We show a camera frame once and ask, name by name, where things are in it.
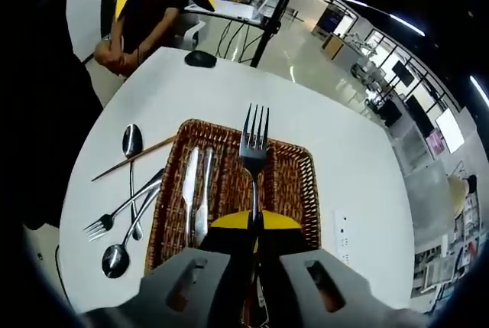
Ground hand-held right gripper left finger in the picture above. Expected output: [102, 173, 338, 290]
[82, 211, 253, 328]

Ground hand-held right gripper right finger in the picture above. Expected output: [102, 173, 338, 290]
[259, 209, 427, 328]

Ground brown wicker storage basket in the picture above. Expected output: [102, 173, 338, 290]
[144, 118, 322, 274]

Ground steel spoon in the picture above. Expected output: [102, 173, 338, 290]
[101, 180, 164, 279]
[121, 124, 145, 241]

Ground steel fork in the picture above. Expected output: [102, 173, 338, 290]
[83, 168, 166, 243]
[238, 104, 270, 237]

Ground wooden chopstick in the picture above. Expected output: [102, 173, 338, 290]
[91, 135, 180, 183]

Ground white office chair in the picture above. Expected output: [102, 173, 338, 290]
[179, 18, 207, 50]

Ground white table power strip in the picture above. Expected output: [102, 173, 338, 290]
[334, 209, 351, 264]

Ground black computer mouse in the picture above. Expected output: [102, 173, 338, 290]
[184, 50, 216, 70]

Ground black tripod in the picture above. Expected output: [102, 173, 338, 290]
[250, 0, 310, 69]

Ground blue banner stand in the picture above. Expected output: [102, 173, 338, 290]
[316, 6, 343, 33]

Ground wooden cabinet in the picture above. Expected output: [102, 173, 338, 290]
[322, 33, 345, 57]

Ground frosted white partition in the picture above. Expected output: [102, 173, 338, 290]
[404, 169, 459, 237]

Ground wide black monitor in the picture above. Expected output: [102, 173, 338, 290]
[404, 94, 436, 130]

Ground white display screen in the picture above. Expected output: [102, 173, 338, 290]
[435, 108, 465, 153]

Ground small black monitor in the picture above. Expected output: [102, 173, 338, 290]
[393, 62, 416, 86]

